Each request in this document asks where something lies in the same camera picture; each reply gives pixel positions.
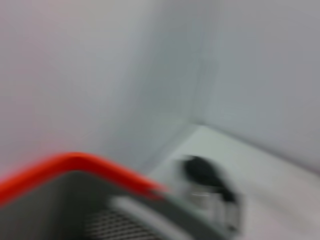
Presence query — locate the orange bin carry handle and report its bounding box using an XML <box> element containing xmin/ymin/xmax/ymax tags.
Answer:
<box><xmin>0</xmin><ymin>151</ymin><xmax>171</xmax><ymax>208</ymax></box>

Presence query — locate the glass teapot with black handle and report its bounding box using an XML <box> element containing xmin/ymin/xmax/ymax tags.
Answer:
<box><xmin>174</xmin><ymin>154</ymin><xmax>244</xmax><ymax>234</ymax></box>

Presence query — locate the grey perforated plastic storage bin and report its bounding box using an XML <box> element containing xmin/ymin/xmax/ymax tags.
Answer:
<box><xmin>0</xmin><ymin>171</ymin><xmax>226</xmax><ymax>240</ymax></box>

